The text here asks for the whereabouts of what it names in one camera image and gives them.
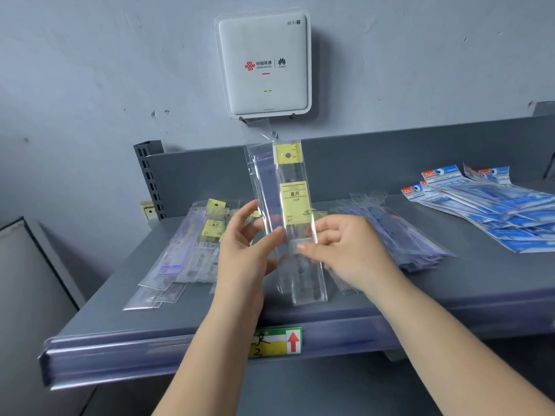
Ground person's left hand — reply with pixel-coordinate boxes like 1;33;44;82
212;199;287;317

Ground white wall router box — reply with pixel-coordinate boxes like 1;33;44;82
214;10;313;120

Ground clear purple ruler packets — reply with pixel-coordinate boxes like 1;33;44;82
329;192;456;273

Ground pile of blue set-square packets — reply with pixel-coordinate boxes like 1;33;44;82
401;164;555;254

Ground grey slotted shelf post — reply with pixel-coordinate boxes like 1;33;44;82
133;140;168;221
528;101;555;178

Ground person's left forearm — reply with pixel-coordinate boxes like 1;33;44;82
154;294;265;416

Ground person's right forearm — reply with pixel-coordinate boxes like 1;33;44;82
368;272;555;416

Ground green yellow shelf price label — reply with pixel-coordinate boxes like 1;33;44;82
247;326;303;359

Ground person's right hand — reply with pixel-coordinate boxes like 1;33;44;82
298;214;406;299

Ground grey leaning board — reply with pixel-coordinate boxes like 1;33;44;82
0;217;86;416

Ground thin router cable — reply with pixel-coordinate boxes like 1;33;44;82
239;116;278;140

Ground pile of clear rulers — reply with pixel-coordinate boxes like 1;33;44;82
123;198;261;311

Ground bundle of assorted straight rulers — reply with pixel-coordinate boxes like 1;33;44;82
244;139;329;307

